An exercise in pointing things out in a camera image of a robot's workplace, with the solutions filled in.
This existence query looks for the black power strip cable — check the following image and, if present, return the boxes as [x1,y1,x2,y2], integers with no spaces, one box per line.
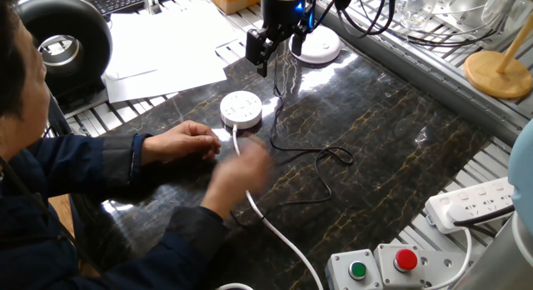
[452,204,516,239]

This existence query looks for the thick white socket cable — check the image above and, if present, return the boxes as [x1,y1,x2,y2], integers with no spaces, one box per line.
[214,122,476,290]

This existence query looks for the black lamp power cord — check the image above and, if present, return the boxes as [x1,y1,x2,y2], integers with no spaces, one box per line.
[230,47,355,231]

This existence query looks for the black keyboard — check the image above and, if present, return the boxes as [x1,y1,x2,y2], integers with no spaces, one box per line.
[89,0,192,16]

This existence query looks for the person's dark jacket torso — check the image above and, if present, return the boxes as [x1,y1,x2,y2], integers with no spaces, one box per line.
[0,133,109,290]

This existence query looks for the grey red button box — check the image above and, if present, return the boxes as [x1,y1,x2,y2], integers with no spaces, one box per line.
[373,243,426,290]

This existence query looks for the person's left hand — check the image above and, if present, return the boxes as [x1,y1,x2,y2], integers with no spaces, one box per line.
[141,119,222,167]

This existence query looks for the white power strip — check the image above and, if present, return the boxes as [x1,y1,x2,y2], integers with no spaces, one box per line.
[424,176,516,235]

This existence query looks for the black round duct fan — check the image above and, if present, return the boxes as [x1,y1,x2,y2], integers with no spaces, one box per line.
[14,0,113,110]

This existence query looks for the black rack cables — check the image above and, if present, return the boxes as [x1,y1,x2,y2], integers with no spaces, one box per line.
[399,25,501,48]

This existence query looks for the clear glass jug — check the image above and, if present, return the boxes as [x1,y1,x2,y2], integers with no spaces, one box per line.
[394,0,446,33]
[478,0,526,31]

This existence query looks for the tan wooden box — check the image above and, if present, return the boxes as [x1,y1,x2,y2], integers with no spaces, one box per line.
[207,0,262,15]

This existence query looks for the white paper sheet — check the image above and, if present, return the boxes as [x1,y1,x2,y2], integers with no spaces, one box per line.
[106,6,247,81]
[102,47,228,104]

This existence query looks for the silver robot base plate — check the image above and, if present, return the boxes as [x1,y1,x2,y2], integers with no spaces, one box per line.
[418,250,480,290]

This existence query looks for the person's right hand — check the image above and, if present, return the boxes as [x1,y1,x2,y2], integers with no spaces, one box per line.
[201,135,274,221]

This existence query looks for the person's head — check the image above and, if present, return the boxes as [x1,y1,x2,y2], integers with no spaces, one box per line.
[0,0,51,158]

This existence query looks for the person's left forearm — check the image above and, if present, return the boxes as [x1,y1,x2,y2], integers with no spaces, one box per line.
[41,133,153,203]

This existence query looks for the black marble pattern mat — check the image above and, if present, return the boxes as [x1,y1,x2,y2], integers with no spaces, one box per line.
[70,42,491,290]

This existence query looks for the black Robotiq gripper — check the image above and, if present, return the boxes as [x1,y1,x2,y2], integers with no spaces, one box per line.
[244,0,316,78]

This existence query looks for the black gripper cable bundle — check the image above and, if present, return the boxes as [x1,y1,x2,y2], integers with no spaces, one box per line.
[307,0,396,39]

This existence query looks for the person's right forearm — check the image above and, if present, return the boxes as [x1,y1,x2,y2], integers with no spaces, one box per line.
[103,205,230,290]

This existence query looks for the round white power socket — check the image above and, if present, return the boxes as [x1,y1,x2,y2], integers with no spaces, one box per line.
[219,90,263,131]

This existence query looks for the round wooden stand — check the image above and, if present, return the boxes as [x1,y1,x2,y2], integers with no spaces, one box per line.
[463,22,533,100]

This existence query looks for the white round lamp base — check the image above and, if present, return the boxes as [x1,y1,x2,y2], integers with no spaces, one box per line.
[288,25,342,65]

